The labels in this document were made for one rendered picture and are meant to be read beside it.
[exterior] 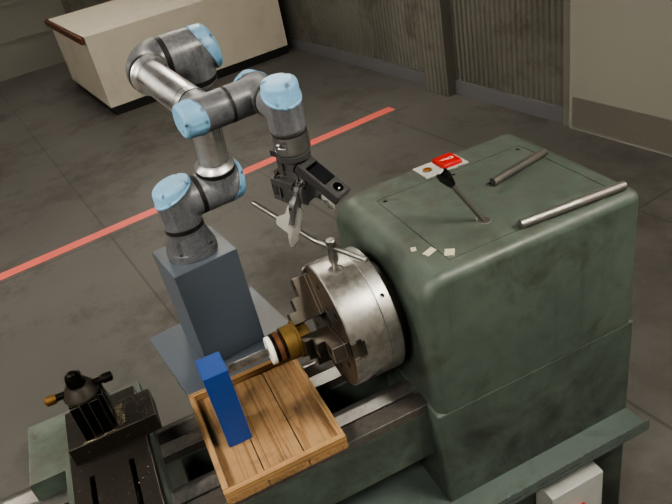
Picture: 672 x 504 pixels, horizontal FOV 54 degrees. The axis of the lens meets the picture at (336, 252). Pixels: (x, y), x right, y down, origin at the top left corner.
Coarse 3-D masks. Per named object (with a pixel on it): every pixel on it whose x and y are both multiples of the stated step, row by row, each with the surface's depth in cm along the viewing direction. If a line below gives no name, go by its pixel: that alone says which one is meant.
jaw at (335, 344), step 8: (328, 328) 153; (304, 336) 153; (312, 336) 152; (320, 336) 151; (328, 336) 150; (336, 336) 149; (304, 344) 151; (312, 344) 151; (320, 344) 148; (328, 344) 147; (336, 344) 146; (344, 344) 145; (360, 344) 145; (312, 352) 152; (320, 352) 149; (328, 352) 149; (336, 352) 145; (344, 352) 146; (352, 352) 146; (360, 352) 146; (336, 360) 146
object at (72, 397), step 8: (88, 384) 146; (64, 392) 145; (72, 392) 144; (80, 392) 144; (88, 392) 145; (96, 392) 147; (64, 400) 145; (72, 400) 144; (80, 400) 144; (88, 400) 145
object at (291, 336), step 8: (280, 328) 154; (288, 328) 153; (296, 328) 154; (304, 328) 154; (272, 336) 153; (280, 336) 153; (288, 336) 152; (296, 336) 152; (280, 344) 151; (288, 344) 151; (296, 344) 152; (280, 352) 151; (288, 352) 152; (296, 352) 152; (304, 352) 153; (280, 360) 152
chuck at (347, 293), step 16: (320, 272) 150; (352, 272) 148; (320, 288) 151; (336, 288) 146; (352, 288) 146; (368, 288) 146; (336, 304) 144; (352, 304) 144; (368, 304) 145; (320, 320) 164; (336, 320) 148; (352, 320) 144; (368, 320) 144; (352, 336) 143; (368, 336) 145; (384, 336) 146; (368, 352) 146; (384, 352) 148; (352, 368) 151; (368, 368) 149; (384, 368) 152; (352, 384) 158
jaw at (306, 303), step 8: (304, 272) 161; (296, 280) 157; (304, 280) 157; (296, 288) 156; (304, 288) 157; (312, 288) 157; (296, 296) 160; (304, 296) 156; (312, 296) 157; (296, 304) 156; (304, 304) 156; (312, 304) 156; (320, 304) 157; (296, 312) 155; (304, 312) 156; (312, 312) 156; (320, 312) 157; (296, 320) 155; (304, 320) 155
